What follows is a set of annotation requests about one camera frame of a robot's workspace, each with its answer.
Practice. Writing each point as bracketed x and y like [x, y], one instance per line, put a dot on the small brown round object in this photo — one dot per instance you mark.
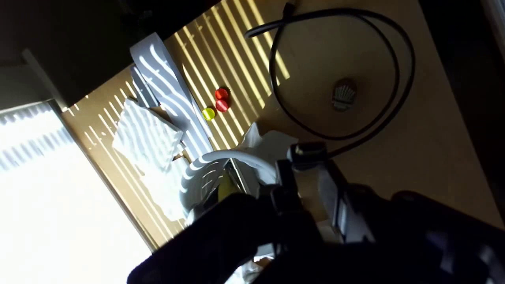
[344, 94]

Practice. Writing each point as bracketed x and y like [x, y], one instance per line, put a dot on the dark small box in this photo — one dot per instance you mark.
[244, 175]

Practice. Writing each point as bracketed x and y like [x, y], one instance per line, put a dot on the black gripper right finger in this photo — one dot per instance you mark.
[419, 241]

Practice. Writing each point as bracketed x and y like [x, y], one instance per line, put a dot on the white bowl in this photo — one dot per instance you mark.
[202, 167]

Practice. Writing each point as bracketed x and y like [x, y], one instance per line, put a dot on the small red cap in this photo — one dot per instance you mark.
[222, 105]
[221, 93]

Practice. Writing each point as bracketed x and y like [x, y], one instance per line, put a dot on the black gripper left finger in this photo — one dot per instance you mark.
[225, 241]

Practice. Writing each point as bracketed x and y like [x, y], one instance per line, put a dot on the white folded napkin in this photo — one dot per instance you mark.
[143, 135]

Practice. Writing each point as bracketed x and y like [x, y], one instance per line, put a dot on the wooden table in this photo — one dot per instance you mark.
[446, 130]

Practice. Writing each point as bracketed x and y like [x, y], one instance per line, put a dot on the small yellow cap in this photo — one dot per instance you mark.
[208, 112]

